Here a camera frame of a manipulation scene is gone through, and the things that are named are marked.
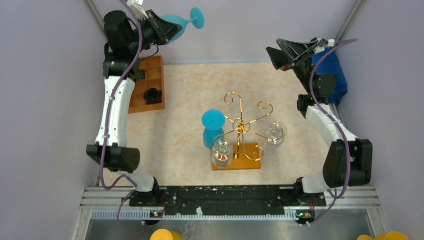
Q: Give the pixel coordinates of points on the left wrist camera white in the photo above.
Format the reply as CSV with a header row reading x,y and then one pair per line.
x,y
137,7

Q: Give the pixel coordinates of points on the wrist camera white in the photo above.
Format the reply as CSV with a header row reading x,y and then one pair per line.
x,y
137,7
323,44

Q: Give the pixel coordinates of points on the yellow object bottom right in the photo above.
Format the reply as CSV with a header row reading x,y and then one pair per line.
x,y
385,236

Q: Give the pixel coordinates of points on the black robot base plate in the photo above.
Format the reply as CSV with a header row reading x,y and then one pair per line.
x,y
226,200

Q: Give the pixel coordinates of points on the blue wine glass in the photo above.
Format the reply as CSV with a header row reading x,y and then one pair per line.
x,y
196,18
213,121

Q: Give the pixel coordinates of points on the clear wine glass left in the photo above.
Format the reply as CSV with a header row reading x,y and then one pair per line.
x,y
222,152

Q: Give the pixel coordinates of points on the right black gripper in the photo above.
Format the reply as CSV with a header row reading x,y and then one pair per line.
x,y
298,56

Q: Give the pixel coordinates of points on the blue folded cloth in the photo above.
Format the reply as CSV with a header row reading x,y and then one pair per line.
x,y
331,65

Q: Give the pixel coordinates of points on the orange wooden rack base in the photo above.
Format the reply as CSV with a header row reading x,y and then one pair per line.
x,y
249,158

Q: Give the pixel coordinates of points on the orange compartment tray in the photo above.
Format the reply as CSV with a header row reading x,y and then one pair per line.
x,y
150,75

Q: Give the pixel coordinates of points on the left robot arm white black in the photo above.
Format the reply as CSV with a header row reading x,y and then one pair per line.
x,y
125,41

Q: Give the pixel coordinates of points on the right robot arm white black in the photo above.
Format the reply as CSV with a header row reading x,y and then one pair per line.
x,y
349,160

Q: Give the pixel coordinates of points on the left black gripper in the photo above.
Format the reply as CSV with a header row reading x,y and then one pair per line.
x,y
156,26

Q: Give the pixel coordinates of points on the gold wire glass rack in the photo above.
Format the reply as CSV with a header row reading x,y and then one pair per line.
x,y
242,126

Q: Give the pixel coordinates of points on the yellow object bottom centre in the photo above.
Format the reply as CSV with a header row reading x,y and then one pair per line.
x,y
164,234

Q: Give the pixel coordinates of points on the clear wine glass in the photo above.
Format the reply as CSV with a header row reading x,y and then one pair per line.
x,y
275,135
222,152

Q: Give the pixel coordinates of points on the clear wine glass right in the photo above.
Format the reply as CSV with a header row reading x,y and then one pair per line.
x,y
275,135

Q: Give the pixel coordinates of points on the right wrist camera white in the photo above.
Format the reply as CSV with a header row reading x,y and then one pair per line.
x,y
323,44

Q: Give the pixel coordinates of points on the yellow object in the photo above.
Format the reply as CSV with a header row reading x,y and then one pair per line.
x,y
164,234
385,236

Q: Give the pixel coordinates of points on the dark object in tray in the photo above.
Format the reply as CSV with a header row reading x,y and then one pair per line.
x,y
153,96

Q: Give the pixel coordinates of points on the aluminium frame rail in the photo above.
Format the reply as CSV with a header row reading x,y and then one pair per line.
x,y
107,215

